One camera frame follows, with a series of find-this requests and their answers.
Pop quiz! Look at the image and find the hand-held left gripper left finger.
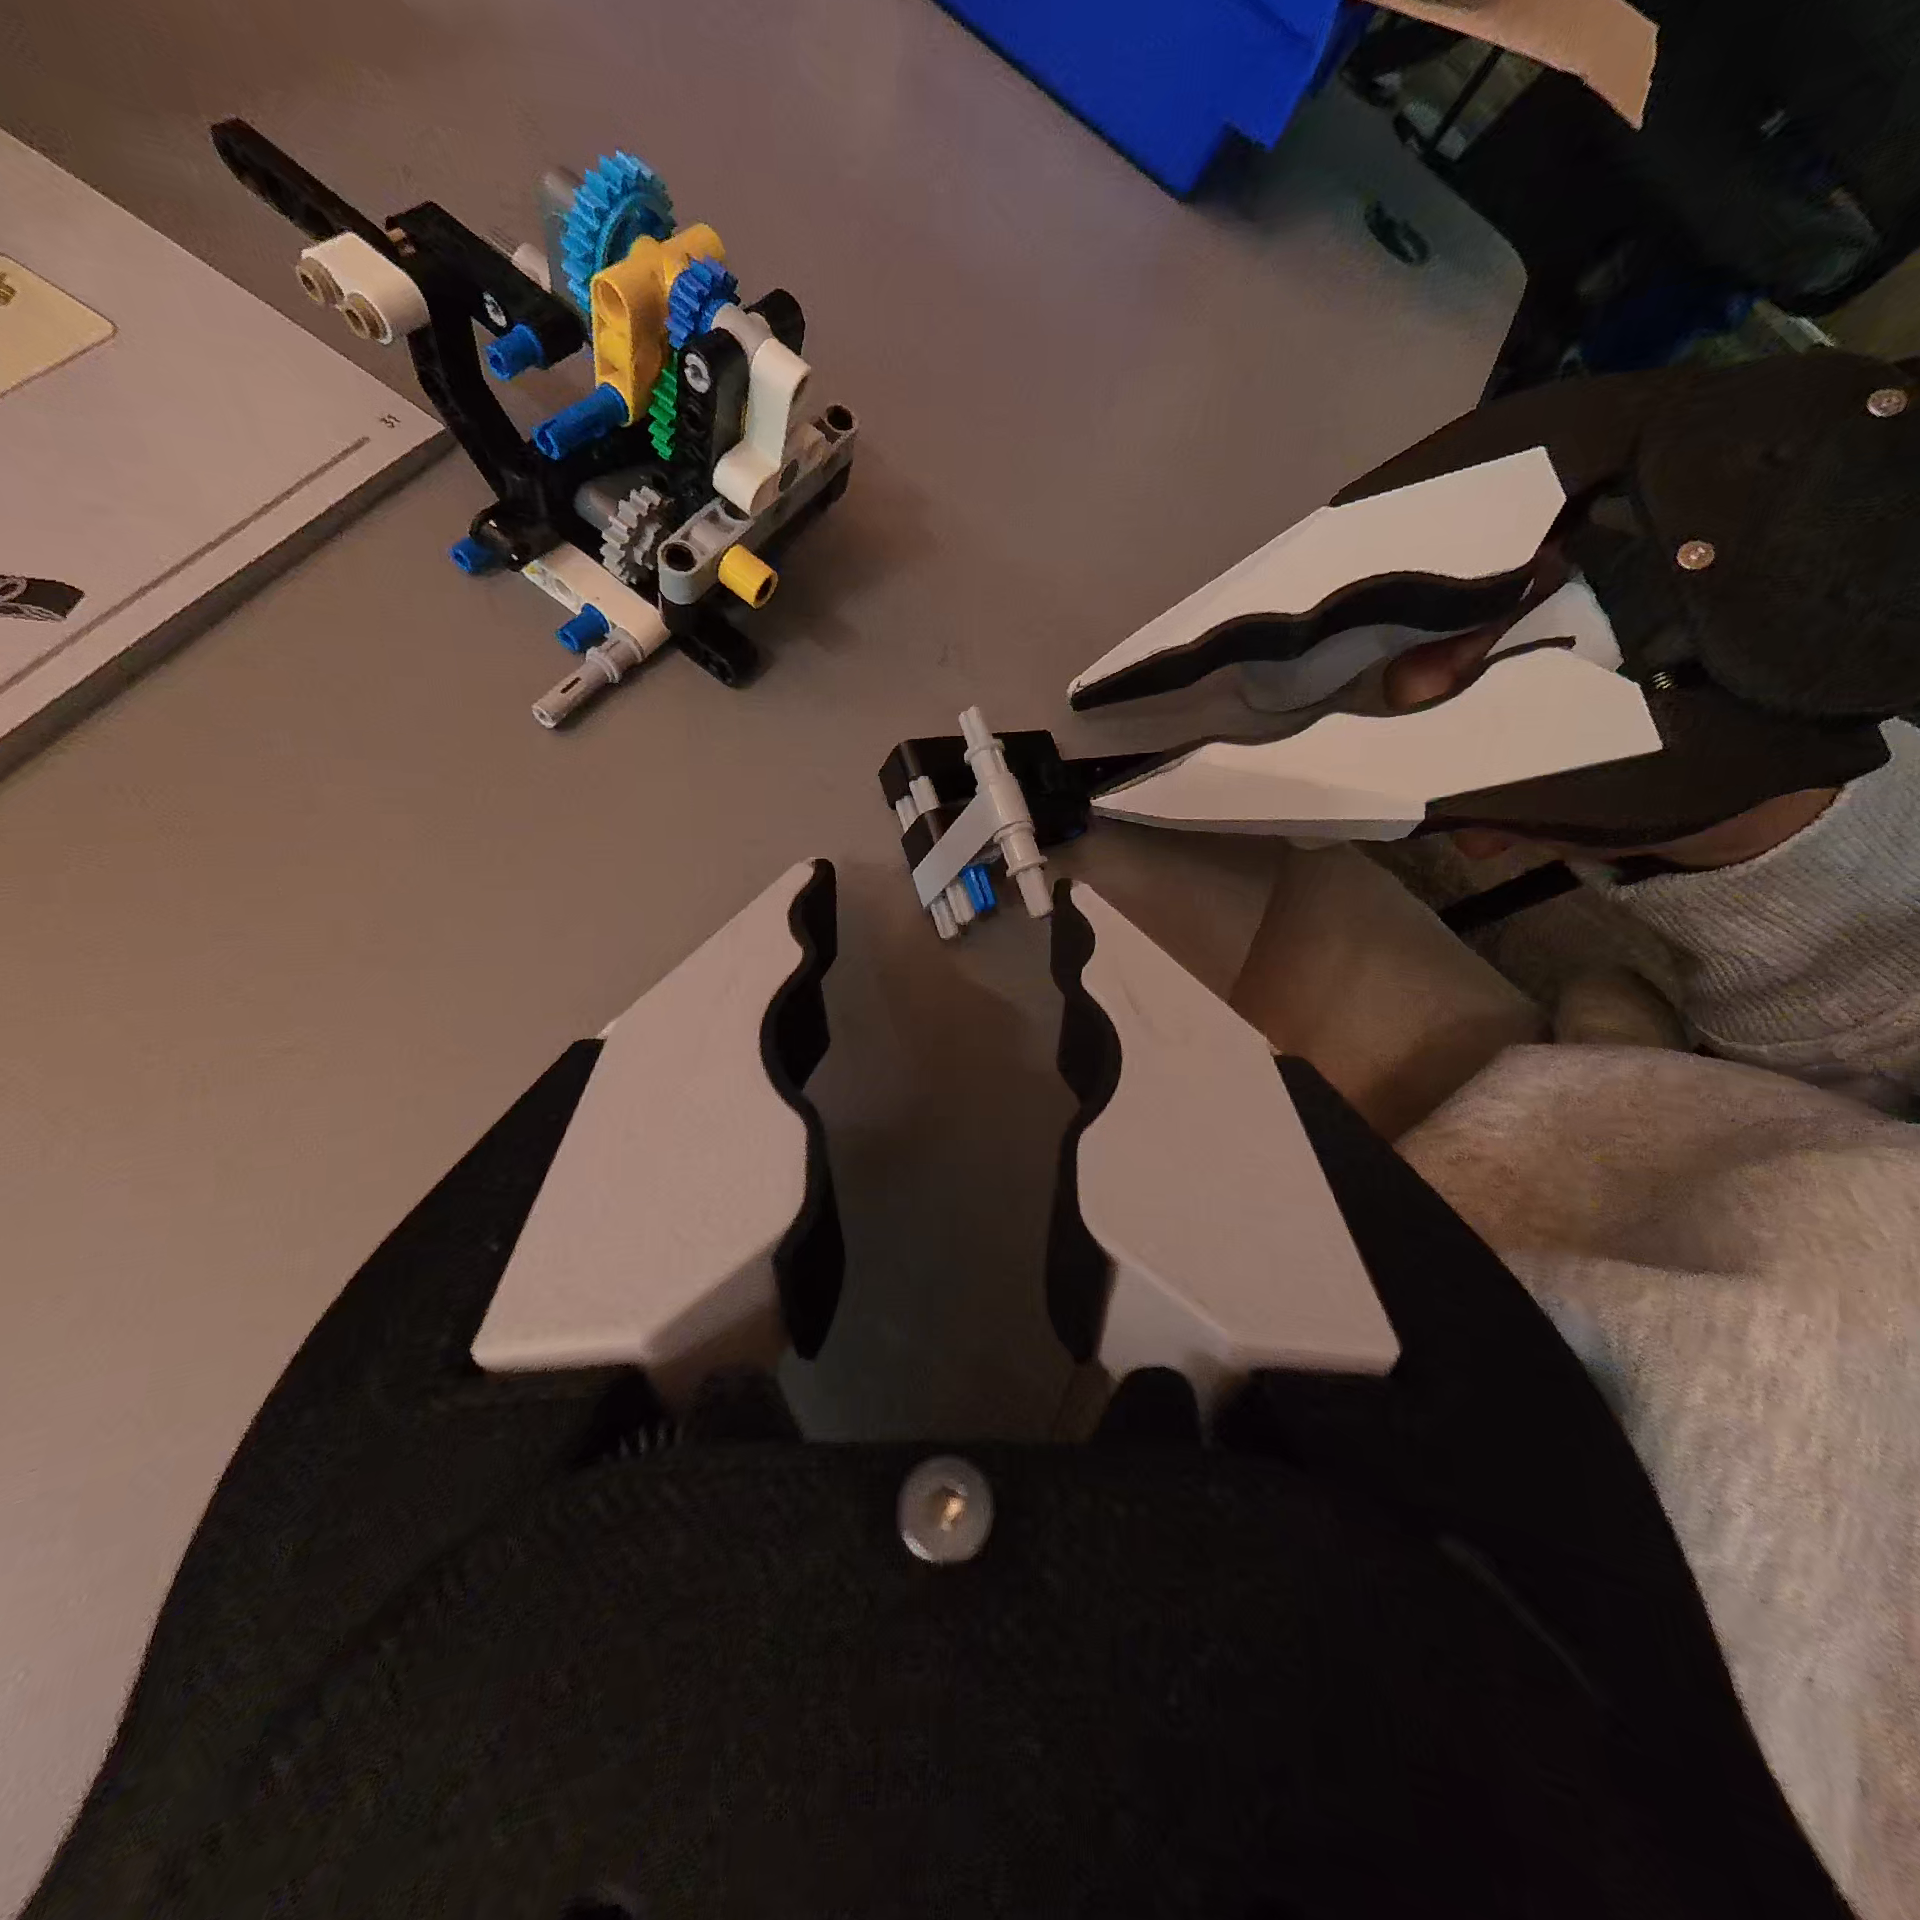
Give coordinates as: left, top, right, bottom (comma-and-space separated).
470, 859, 845, 1403

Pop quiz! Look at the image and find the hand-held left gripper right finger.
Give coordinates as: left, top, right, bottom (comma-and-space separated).
1049, 880, 1404, 1414

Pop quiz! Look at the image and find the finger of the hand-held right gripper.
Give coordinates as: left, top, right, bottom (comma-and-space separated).
1068, 448, 1573, 713
1088, 657, 1665, 846

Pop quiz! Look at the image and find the small black lego subassembly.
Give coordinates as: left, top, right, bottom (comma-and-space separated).
880, 705, 1098, 943

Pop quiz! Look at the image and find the person's right forearm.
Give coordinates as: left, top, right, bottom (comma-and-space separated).
1559, 767, 1920, 1126

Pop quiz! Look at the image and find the large multicoloured lego gear assembly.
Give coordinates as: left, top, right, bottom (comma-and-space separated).
210, 119, 864, 732

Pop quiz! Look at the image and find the lego instruction booklet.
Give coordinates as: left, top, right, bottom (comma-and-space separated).
0, 129, 452, 782

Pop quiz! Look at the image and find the person's right hand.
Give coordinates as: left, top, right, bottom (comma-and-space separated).
1447, 786, 1853, 880

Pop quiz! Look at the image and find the blue plastic bin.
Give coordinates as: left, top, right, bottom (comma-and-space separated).
936, 0, 1359, 202

